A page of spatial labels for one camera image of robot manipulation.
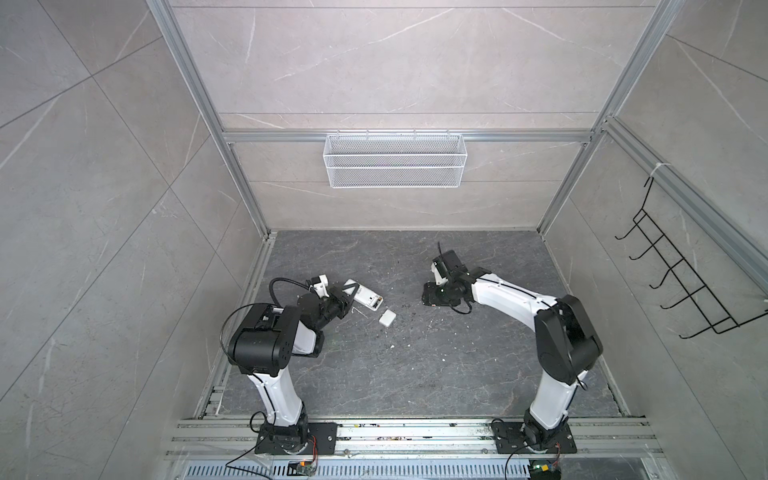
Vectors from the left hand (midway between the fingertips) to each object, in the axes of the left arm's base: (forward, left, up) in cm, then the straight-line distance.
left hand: (359, 280), depth 90 cm
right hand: (-2, -22, -6) cm, 23 cm away
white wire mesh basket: (+37, -12, +18) cm, 43 cm away
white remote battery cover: (-7, -8, -12) cm, 16 cm away
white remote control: (-4, -1, -3) cm, 5 cm away
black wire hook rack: (-21, -77, +19) cm, 82 cm away
